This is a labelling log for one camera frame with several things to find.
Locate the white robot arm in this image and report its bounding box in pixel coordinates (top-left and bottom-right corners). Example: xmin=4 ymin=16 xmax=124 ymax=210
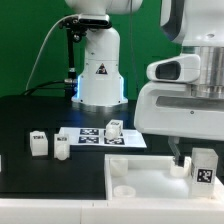
xmin=65 ymin=0 xmax=224 ymax=151

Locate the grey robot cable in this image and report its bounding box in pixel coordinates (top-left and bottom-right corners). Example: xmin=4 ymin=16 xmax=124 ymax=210
xmin=25 ymin=14 xmax=79 ymax=92

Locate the white marker sheet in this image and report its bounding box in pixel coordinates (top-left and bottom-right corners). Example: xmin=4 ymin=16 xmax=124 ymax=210
xmin=59 ymin=127 xmax=146 ymax=148

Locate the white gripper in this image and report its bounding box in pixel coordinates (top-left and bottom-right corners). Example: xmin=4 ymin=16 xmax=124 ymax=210
xmin=134 ymin=82 xmax=224 ymax=167

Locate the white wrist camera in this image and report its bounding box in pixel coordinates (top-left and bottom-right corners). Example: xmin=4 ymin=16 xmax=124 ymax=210
xmin=146 ymin=54 xmax=201 ymax=83

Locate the white obstacle fence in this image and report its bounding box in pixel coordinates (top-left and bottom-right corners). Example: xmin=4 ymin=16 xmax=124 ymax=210
xmin=0 ymin=199 xmax=224 ymax=224

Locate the white square tabletop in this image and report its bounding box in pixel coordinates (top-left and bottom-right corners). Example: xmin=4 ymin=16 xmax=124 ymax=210
xmin=104 ymin=153 xmax=224 ymax=201

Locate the black cable bundle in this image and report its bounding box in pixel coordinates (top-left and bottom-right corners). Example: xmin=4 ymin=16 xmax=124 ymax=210
xmin=21 ymin=79 xmax=78 ymax=97

